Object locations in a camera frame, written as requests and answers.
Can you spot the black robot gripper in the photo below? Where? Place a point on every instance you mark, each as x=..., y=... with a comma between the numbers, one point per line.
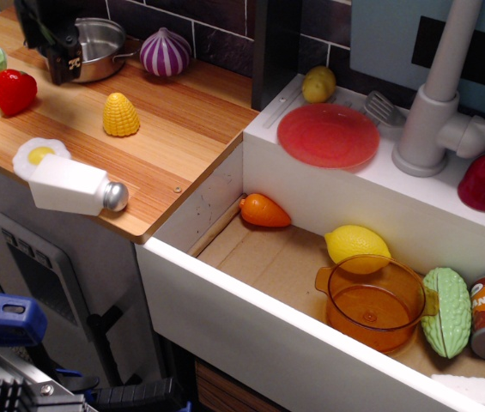
x=50, y=28

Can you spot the yellow toy corn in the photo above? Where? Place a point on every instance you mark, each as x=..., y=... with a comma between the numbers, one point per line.
x=119, y=117

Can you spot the red plastic plate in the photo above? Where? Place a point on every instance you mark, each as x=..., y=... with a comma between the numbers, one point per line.
x=328, y=136

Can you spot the steel pot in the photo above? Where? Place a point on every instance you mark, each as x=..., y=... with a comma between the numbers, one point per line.
x=105, y=48

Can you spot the red toy bell pepper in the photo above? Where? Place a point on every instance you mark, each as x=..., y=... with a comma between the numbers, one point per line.
x=18, y=90

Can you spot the toy fried egg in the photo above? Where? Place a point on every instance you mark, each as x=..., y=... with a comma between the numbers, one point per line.
x=29, y=155

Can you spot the purple striped toy onion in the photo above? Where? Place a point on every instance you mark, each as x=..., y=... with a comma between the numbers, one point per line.
x=165, y=53

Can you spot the white salt shaker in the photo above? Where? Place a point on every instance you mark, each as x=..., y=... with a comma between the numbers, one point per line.
x=69, y=186

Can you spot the grey toy oven door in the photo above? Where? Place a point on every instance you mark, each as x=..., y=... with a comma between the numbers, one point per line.
x=48, y=274

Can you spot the orange toy carrot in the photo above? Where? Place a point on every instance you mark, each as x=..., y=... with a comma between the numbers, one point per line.
x=259, y=210

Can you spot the yellow toy potato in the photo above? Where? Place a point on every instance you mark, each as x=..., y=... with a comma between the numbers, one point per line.
x=318, y=85

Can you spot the blue clamp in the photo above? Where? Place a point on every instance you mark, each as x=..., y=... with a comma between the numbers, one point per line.
x=22, y=322

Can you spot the white toy sink basin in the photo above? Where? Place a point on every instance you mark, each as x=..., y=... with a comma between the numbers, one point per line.
x=242, y=298

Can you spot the grey toy spatula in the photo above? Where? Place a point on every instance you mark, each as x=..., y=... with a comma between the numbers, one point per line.
x=381, y=109

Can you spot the yellow toy lemon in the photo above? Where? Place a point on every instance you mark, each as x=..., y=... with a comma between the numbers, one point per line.
x=358, y=249

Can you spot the grey toy faucet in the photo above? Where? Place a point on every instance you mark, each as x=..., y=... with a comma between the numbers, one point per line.
x=434, y=124

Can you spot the orange transparent plastic pot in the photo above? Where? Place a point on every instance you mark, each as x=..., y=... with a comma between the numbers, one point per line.
x=375, y=300

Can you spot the green toy bitter gourd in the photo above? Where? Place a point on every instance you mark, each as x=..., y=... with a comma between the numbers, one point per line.
x=448, y=331

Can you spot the white foam piece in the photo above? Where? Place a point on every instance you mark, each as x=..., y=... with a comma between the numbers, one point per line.
x=472, y=387

